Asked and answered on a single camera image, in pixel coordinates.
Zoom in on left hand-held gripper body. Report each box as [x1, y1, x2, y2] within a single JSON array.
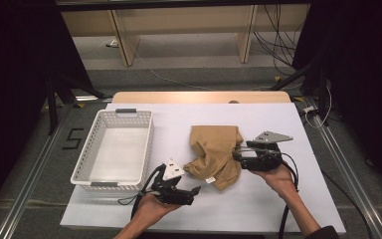
[[152, 158, 195, 206]]

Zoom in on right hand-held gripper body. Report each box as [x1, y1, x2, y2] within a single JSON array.
[[232, 130, 293, 172]]

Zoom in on tan pants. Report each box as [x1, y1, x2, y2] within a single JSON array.
[[182, 124, 245, 192]]

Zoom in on white perforated plastic basket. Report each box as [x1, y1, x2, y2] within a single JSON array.
[[70, 108, 155, 193]]

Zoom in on person's right hand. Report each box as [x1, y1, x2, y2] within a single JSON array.
[[250, 163, 299, 201]]

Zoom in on person's left hand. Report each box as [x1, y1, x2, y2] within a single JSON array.
[[134, 193, 182, 230]]

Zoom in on light wooden table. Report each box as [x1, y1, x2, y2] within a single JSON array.
[[111, 91, 292, 105]]

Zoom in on black metal stand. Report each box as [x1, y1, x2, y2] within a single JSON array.
[[270, 59, 331, 127], [44, 71, 113, 136]]

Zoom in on black curtain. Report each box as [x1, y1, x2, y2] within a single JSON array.
[[0, 0, 96, 227], [291, 0, 382, 200]]

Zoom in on beige wooden desk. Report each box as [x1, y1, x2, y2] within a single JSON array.
[[55, 2, 312, 68]]

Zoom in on left hand-held gripper black cable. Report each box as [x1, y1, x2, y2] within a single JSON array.
[[117, 163, 167, 221]]

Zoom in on hand-held gripper black cable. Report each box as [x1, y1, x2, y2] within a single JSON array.
[[117, 163, 167, 221], [278, 151, 301, 239]]

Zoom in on right hand-held gripper black cable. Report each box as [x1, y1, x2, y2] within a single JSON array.
[[278, 151, 301, 239]]

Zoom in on looped white cable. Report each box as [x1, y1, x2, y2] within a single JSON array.
[[302, 81, 333, 130]]

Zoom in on metal floor rail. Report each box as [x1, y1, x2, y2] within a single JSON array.
[[0, 105, 73, 239], [306, 98, 382, 239]]

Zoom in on black floor cable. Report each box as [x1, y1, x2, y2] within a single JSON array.
[[320, 169, 374, 239]]

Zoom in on thin white floor cable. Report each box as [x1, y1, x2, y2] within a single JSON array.
[[125, 36, 220, 93]]

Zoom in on bundle of black cables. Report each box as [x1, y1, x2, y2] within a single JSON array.
[[252, 3, 307, 77]]

